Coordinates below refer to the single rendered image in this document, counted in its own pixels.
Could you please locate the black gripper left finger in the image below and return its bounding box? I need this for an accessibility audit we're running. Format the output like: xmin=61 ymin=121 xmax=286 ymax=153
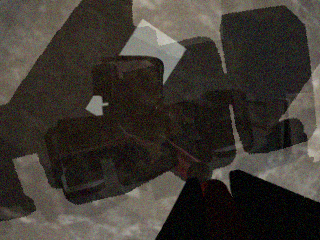
xmin=156 ymin=177 xmax=209 ymax=240

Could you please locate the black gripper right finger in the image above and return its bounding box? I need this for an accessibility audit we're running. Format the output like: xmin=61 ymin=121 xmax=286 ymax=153
xmin=228 ymin=169 xmax=320 ymax=240

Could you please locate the red peg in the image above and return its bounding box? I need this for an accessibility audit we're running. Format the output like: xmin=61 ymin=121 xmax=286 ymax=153
xmin=201 ymin=179 xmax=255 ymax=240

